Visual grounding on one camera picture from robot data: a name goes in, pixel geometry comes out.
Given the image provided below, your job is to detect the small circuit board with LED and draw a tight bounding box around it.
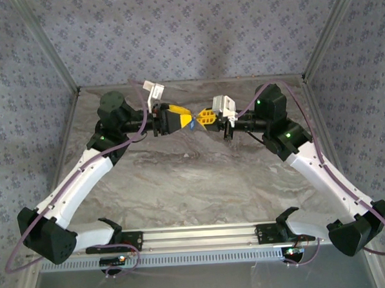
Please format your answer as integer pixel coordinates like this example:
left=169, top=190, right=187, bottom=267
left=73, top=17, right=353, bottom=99
left=282, top=245, right=306, bottom=258
left=99, top=254, right=127, bottom=266

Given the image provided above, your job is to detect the grey metal sheet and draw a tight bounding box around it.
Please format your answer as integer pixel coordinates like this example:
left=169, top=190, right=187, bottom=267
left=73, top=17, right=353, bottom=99
left=28, top=253, right=382, bottom=288

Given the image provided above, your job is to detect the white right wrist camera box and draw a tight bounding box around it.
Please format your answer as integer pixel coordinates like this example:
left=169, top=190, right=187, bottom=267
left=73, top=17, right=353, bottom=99
left=211, top=93, right=239, bottom=129

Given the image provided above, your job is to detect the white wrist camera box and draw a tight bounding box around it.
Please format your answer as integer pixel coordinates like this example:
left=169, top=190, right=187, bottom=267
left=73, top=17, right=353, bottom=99
left=211, top=93, right=239, bottom=129
left=141, top=79, right=168, bottom=114

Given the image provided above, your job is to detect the aluminium table edge rail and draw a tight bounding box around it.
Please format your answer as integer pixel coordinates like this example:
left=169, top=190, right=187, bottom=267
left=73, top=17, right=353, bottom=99
left=6, top=87, right=92, bottom=288
left=78, top=73, right=305, bottom=92
left=300, top=72, right=385, bottom=288

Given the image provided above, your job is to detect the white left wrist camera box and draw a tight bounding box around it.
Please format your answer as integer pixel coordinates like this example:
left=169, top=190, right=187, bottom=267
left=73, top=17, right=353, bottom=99
left=141, top=79, right=168, bottom=114

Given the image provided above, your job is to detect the aluminium frame post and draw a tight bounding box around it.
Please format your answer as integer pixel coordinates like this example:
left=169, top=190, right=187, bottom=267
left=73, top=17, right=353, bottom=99
left=10, top=0, right=82, bottom=98
left=298, top=0, right=368, bottom=82

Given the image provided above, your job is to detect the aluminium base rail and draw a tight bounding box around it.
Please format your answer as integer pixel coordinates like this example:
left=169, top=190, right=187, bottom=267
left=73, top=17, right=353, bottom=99
left=85, top=220, right=318, bottom=257

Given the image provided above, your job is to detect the grey slotted cable duct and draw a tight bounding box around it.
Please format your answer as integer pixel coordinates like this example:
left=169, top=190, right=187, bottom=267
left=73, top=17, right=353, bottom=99
left=39, top=244, right=285, bottom=274

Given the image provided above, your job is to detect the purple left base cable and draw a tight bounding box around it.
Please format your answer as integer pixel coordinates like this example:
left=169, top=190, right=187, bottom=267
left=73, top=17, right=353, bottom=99
left=102, top=242, right=143, bottom=280

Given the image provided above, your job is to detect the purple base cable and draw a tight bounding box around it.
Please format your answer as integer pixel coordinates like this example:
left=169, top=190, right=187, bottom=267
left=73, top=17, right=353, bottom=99
left=102, top=242, right=143, bottom=280
left=282, top=236, right=323, bottom=269

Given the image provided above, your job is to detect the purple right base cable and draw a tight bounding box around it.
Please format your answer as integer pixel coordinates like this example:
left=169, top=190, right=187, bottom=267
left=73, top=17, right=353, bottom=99
left=282, top=236, right=323, bottom=269

